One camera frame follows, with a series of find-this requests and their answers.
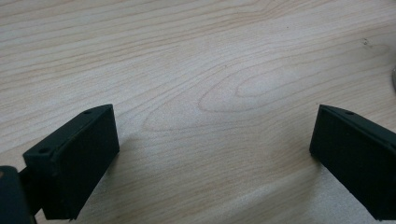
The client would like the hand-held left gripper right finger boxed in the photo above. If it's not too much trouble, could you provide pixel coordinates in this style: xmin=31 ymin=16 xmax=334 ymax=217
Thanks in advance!
xmin=308 ymin=104 xmax=396 ymax=221

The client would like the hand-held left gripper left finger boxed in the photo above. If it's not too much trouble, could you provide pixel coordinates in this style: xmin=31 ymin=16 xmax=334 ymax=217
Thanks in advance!
xmin=22 ymin=104 xmax=120 ymax=221

